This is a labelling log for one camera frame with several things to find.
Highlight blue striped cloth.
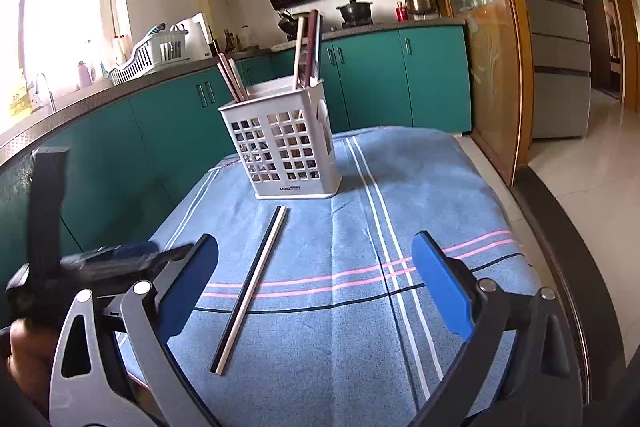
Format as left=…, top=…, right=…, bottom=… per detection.
left=117, top=126, right=543, bottom=427

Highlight grey kitchen countertop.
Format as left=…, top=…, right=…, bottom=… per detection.
left=0, top=17, right=468, bottom=154

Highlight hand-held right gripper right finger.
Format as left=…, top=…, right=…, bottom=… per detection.
left=407, top=231, right=573, bottom=427

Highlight black wok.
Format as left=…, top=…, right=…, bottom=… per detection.
left=277, top=9, right=301, bottom=36

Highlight purple bottle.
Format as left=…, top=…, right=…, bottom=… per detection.
left=76, top=61, right=96, bottom=90

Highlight black chopstick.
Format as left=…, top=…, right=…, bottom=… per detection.
left=210, top=205, right=284, bottom=374

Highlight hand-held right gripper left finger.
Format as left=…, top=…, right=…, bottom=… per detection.
left=47, top=233, right=223, bottom=427

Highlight red chopstick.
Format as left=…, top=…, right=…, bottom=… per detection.
left=216, top=53, right=242, bottom=102
left=304, top=9, right=321, bottom=86

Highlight white plastic utensil holder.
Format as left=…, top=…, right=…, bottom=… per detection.
left=217, top=76, right=343, bottom=201

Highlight gas stove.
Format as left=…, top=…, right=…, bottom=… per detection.
left=322, top=19, right=376, bottom=32

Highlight silver refrigerator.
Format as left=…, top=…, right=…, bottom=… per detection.
left=492, top=0, right=594, bottom=140

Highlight person's left hand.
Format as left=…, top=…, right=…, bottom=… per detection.
left=5, top=319, right=64, bottom=408

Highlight wooden framed glass door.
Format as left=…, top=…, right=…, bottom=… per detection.
left=412, top=0, right=531, bottom=188

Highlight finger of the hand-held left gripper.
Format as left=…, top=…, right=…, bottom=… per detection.
left=150, top=243, right=197, bottom=271

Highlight window with blind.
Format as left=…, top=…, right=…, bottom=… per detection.
left=0, top=0, right=131, bottom=128

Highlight teal base cabinets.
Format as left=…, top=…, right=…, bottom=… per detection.
left=0, top=24, right=473, bottom=323

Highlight yellow box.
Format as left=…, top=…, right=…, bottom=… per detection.
left=7, top=77, right=32, bottom=118

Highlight white dish rack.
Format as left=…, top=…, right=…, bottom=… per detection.
left=107, top=24, right=189, bottom=86

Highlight black lidded pot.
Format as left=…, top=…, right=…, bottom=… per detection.
left=336, top=0, right=374, bottom=26

